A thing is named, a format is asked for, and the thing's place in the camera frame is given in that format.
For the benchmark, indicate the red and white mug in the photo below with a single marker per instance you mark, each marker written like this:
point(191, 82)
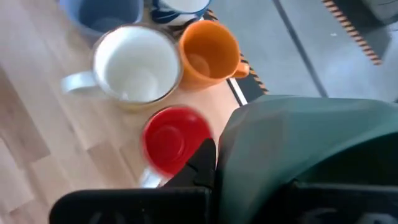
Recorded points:
point(171, 140)

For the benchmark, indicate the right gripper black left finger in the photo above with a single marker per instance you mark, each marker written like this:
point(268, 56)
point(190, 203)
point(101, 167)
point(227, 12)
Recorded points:
point(199, 174)

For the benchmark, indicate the orange mug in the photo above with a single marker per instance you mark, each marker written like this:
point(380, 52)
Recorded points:
point(208, 53)

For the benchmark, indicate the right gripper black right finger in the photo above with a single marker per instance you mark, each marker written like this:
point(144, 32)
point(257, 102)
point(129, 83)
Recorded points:
point(342, 205)

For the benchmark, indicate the green faceted mug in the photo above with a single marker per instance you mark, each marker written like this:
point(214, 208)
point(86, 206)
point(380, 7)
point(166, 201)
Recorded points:
point(280, 140)

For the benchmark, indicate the white mug blue floral print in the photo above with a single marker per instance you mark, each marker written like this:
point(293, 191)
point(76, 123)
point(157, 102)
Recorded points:
point(183, 4)

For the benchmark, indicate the lavender faceted mug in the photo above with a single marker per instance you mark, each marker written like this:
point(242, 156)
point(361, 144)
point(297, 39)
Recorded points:
point(105, 15)

